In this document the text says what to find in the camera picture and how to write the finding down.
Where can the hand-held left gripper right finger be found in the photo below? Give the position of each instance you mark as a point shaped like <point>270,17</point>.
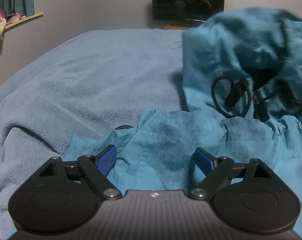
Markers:
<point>204,161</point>

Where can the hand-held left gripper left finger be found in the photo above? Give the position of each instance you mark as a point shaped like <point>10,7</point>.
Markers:
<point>106,160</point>

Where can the teal zip jacket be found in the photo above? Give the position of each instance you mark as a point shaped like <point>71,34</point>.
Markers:
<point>241,42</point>

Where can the blue bed blanket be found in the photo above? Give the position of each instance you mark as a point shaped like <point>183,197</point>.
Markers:
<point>91,80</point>

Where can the wooden monitor stand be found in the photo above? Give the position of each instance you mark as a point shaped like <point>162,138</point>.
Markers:
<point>176,27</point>

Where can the black flat screen monitor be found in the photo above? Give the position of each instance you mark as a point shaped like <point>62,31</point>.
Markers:
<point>181,1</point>

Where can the pink plush item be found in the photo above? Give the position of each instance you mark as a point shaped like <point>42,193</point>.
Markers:
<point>15,18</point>

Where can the pink round object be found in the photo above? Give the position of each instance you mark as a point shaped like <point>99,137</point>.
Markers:
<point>0,14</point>

